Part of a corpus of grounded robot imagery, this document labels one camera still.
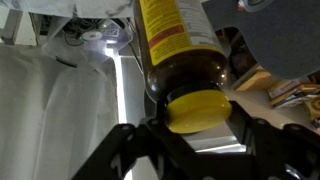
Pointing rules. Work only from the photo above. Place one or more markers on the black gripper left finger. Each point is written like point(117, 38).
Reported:
point(119, 151)

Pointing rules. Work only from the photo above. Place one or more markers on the white curtain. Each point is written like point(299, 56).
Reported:
point(52, 116)

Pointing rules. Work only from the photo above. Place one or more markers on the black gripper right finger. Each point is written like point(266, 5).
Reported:
point(286, 153)

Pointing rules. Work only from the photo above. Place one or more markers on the brown bottle yellow cap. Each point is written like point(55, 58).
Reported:
point(182, 60)

